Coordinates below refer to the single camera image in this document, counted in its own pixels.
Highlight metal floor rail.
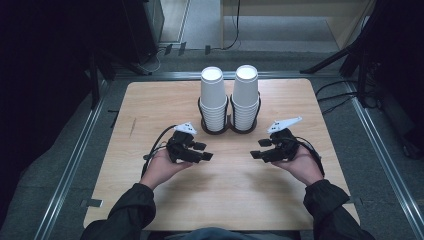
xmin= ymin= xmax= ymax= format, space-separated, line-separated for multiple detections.
xmin=32 ymin=79 xmax=113 ymax=240
xmin=343 ymin=79 xmax=424 ymax=240

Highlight black wire cup holder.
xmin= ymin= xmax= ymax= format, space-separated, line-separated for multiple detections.
xmin=197 ymin=91 xmax=262 ymax=136

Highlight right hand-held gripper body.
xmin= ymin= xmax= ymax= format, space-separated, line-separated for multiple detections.
xmin=266 ymin=116 xmax=304 ymax=162

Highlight dark cabinet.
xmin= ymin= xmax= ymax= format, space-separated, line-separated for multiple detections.
xmin=120 ymin=0 xmax=166 ymax=76

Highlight white floor cable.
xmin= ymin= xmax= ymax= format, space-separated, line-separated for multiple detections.
xmin=145 ymin=45 xmax=168 ymax=73

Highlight black floor cables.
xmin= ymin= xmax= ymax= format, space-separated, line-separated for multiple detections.
xmin=314 ymin=79 xmax=383 ymax=116

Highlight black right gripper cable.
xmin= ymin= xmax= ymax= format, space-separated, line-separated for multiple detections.
xmin=294 ymin=135 xmax=326 ymax=178

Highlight light wooden furniture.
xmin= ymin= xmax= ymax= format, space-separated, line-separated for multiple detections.
xmin=219 ymin=0 xmax=378 ymax=51

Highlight black hanging cable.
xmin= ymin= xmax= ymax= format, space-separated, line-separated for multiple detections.
xmin=219 ymin=0 xmax=242 ymax=52

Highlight stack of white paper cups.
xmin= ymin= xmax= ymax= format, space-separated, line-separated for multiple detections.
xmin=230 ymin=64 xmax=261 ymax=132
xmin=199 ymin=66 xmax=229 ymax=133

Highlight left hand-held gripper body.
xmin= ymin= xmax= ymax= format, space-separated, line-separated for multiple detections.
xmin=166 ymin=122 xmax=202 ymax=164

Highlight person's right hand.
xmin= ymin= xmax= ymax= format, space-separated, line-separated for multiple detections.
xmin=271 ymin=144 xmax=325 ymax=187

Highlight black tripod stand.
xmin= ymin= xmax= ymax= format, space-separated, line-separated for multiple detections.
xmin=299 ymin=0 xmax=424 ymax=109

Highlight person's lap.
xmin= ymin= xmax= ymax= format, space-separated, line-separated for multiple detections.
xmin=164 ymin=227 xmax=256 ymax=240

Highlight dark metal stand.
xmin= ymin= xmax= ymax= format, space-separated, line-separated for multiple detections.
xmin=87 ymin=49 xmax=117 ymax=109

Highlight person's left hand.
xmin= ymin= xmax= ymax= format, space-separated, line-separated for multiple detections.
xmin=139 ymin=148 xmax=194 ymax=190

